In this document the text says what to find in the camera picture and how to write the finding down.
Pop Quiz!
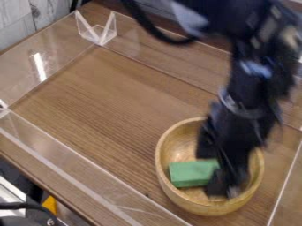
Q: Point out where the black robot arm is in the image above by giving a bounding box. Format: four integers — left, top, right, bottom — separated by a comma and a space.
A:
171, 0, 302, 198

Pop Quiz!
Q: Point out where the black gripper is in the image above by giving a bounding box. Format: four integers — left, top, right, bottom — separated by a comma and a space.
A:
196, 89, 280, 198

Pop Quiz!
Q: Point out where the light wooden bowl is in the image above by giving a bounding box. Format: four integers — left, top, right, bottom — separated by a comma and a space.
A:
155, 117, 264, 216

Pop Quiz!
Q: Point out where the clear acrylic corner bracket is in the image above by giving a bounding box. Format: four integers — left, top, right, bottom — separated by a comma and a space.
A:
74, 11, 116, 46

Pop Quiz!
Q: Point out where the clear acrylic front wall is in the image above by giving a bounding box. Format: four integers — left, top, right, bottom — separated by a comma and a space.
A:
0, 100, 191, 226

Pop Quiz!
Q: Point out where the green rectangular block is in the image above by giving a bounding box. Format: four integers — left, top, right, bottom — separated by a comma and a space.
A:
168, 159, 219, 188

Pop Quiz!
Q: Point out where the black cable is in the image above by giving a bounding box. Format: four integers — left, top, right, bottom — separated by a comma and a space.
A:
121, 0, 197, 46

